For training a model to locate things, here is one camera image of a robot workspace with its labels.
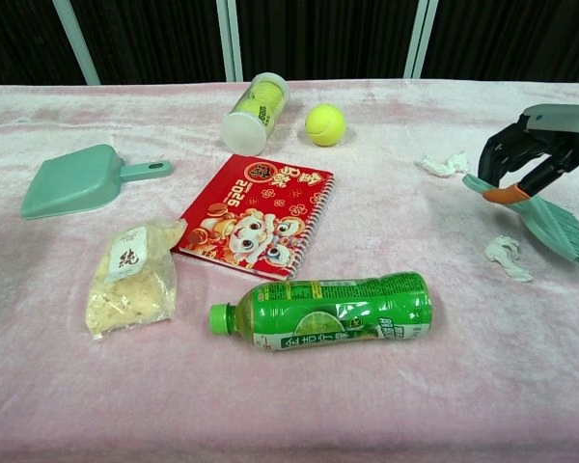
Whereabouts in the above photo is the black pleated curtain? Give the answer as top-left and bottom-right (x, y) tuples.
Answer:
(0, 0), (579, 88)

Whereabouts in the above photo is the teal plastic dustpan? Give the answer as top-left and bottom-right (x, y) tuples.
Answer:
(20, 144), (174, 221)

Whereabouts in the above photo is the clear tennis ball tube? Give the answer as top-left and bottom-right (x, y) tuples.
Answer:
(221, 71), (291, 157)

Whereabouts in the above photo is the green drink bottle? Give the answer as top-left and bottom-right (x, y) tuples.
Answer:
(208, 271), (433, 353)

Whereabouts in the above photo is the pink velvet tablecloth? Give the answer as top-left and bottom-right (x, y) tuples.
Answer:
(0, 79), (579, 463)

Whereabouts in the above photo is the clear snack bag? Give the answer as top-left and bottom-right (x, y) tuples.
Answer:
(85, 218), (189, 341)

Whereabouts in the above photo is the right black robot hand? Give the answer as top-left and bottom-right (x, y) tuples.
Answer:
(479, 103), (579, 204)

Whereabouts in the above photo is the white partition frame post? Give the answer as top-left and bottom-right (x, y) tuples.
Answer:
(215, 0), (245, 82)
(52, 0), (101, 86)
(403, 0), (439, 80)

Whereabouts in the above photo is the white tissue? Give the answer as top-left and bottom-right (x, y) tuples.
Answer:
(484, 234), (535, 284)
(417, 151), (470, 179)

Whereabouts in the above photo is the yellow tennis ball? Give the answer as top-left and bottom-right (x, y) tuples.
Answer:
(238, 98), (276, 127)
(254, 80), (285, 105)
(304, 103), (347, 148)

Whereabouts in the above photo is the red spiral calendar notebook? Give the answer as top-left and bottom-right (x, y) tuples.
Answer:
(171, 153), (337, 282)

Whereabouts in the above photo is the teal hand brush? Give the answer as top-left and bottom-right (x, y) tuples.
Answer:
(461, 173), (579, 277)

